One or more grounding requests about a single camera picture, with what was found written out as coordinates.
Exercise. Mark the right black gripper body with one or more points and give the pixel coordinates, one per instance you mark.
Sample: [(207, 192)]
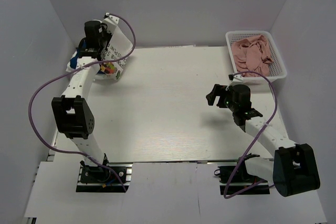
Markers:
[(230, 104)]

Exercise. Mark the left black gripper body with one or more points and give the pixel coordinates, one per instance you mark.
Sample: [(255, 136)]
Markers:
[(106, 36)]

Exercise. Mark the white t-shirt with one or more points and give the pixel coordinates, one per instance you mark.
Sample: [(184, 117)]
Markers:
[(118, 46), (98, 75)]

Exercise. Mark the blue t-shirt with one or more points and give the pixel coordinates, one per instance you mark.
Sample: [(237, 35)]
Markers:
[(73, 60)]

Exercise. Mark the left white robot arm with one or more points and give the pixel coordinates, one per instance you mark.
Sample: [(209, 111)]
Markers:
[(72, 114)]

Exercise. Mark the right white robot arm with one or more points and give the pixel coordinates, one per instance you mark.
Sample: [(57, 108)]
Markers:
[(291, 170)]

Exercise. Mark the folded white t-shirt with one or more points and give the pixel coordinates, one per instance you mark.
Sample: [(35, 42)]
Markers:
[(98, 75)]

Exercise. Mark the pink t-shirt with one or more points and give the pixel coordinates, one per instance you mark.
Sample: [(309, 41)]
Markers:
[(252, 54)]

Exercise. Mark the white plastic basket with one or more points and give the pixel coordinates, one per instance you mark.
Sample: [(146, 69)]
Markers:
[(277, 68)]

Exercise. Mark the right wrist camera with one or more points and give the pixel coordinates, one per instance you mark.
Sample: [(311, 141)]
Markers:
[(235, 78)]

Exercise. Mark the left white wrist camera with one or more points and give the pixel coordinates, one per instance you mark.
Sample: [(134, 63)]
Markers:
[(110, 22)]

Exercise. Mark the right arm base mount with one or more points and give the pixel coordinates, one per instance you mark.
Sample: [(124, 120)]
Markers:
[(241, 180)]

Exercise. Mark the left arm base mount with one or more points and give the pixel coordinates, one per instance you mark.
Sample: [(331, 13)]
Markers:
[(95, 179)]

